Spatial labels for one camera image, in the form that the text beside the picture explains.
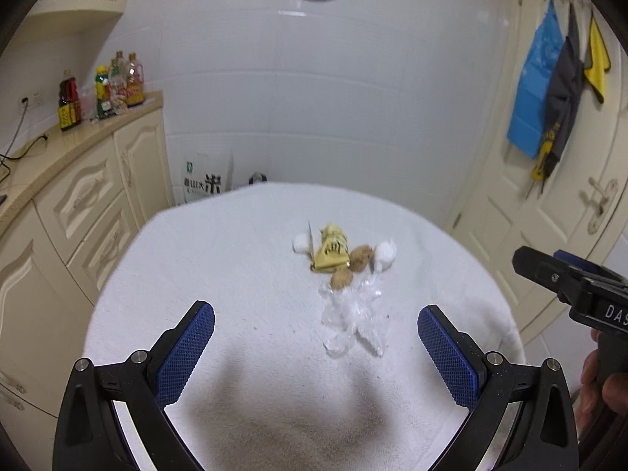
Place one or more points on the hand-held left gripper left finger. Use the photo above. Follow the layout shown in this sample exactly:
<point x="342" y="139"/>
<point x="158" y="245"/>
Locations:
<point x="189" y="348"/>

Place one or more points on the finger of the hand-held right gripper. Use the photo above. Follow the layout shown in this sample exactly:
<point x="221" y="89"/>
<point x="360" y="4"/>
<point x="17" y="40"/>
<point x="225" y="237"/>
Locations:
<point x="539" y="267"/>
<point x="579" y="261"/>

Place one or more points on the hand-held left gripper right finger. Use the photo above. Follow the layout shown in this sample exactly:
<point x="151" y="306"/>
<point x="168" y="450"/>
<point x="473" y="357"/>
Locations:
<point x="446" y="353"/>

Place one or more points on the clear plastic film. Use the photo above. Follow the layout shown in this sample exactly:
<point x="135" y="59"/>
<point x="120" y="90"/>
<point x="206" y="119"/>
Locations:
<point x="351" y="311"/>

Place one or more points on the white tissue ball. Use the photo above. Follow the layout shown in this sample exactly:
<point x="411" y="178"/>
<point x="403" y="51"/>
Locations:
<point x="301" y="244"/>
<point x="385" y="255"/>

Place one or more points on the brown paper ball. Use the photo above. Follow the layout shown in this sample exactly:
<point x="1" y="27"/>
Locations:
<point x="342" y="278"/>

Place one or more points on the brown walnuts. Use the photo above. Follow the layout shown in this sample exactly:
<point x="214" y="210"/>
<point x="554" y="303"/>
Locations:
<point x="360" y="257"/>

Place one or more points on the yellow wrapper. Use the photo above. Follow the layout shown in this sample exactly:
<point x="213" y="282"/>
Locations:
<point x="331" y="252"/>

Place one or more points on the person's right hand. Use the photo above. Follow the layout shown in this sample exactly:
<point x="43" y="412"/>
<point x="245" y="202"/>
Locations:
<point x="588" y="387"/>

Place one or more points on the cream panelled door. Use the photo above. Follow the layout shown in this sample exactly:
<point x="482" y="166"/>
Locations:
<point x="510" y="235"/>

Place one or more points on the round table, white cloth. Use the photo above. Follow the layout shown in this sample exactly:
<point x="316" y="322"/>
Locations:
<point x="245" y="279"/>

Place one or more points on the door hinge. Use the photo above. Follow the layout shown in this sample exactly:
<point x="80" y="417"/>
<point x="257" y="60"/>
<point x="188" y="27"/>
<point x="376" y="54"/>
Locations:
<point x="458" y="219"/>

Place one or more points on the white printed rice sack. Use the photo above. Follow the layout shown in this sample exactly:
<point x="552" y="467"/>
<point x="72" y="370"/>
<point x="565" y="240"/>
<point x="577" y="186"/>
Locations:
<point x="203" y="181"/>

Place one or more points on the cream base cabinet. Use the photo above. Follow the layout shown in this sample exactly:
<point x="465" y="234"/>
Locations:
<point x="78" y="216"/>

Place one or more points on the blue plastic bag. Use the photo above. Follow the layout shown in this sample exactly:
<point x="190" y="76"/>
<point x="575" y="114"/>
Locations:
<point x="532" y="83"/>

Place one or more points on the yellow cloth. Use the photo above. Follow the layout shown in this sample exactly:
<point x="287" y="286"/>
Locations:
<point x="596" y="64"/>

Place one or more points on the beige countertop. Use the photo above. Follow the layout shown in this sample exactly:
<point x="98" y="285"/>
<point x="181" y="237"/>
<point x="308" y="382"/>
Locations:
<point x="73" y="144"/>

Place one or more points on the green and yellow bottle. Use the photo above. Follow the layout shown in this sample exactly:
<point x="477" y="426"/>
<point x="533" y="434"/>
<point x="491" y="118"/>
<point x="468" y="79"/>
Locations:
<point x="103" y="93"/>

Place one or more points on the clear bottle with red label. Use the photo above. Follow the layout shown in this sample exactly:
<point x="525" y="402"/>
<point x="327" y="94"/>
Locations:
<point x="118" y="86"/>
<point x="134" y="83"/>

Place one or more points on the bottles of condiments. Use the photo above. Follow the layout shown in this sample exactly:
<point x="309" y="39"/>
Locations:
<point x="69" y="103"/>

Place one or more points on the white wall socket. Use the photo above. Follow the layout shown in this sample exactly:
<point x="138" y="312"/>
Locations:
<point x="30" y="100"/>

